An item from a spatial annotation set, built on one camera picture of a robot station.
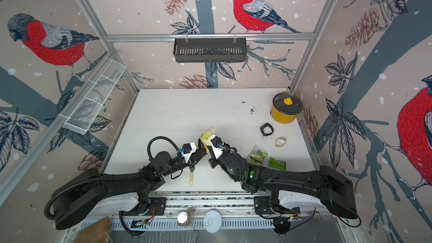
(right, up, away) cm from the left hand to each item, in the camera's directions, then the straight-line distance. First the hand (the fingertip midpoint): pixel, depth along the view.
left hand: (208, 149), depth 73 cm
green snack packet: (+25, -9, +15) cm, 30 cm away
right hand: (0, +4, -1) cm, 4 cm away
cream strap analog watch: (+40, -2, +22) cm, 46 cm away
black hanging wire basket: (-1, +54, +33) cm, 63 cm away
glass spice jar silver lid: (-9, -23, -10) cm, 27 cm away
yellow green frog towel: (-2, +6, -3) cm, 7 cm away
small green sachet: (+35, -12, +13) cm, 39 cm away
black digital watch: (+33, +7, +25) cm, 42 cm away
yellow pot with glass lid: (+46, +18, +29) cm, 57 cm away
